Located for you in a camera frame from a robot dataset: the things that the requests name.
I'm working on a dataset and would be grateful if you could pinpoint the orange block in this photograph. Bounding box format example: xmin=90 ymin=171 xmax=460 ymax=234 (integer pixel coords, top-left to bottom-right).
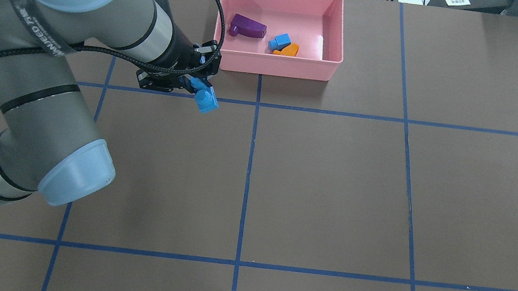
xmin=272 ymin=43 xmax=299 ymax=57

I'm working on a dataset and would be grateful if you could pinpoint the long blue four-stud block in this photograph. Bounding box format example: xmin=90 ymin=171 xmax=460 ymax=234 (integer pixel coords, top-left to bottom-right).
xmin=190 ymin=76 xmax=219 ymax=113

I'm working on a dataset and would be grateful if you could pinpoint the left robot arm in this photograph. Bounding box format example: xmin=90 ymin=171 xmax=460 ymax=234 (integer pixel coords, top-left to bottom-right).
xmin=0 ymin=0 xmax=226 ymax=206

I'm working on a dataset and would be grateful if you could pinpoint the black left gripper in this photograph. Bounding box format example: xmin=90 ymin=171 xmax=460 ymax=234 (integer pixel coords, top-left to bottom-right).
xmin=136 ymin=19 xmax=222 ymax=95

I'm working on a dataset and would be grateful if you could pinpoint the small blue block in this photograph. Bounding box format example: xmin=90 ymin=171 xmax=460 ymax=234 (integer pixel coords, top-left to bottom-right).
xmin=268 ymin=33 xmax=292 ymax=51

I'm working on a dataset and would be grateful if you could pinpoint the pink plastic box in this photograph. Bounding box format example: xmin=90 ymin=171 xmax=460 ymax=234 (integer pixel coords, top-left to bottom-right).
xmin=220 ymin=0 xmax=344 ymax=81

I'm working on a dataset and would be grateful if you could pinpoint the purple block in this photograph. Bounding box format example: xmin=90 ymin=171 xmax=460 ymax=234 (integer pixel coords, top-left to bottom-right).
xmin=228 ymin=13 xmax=267 ymax=39

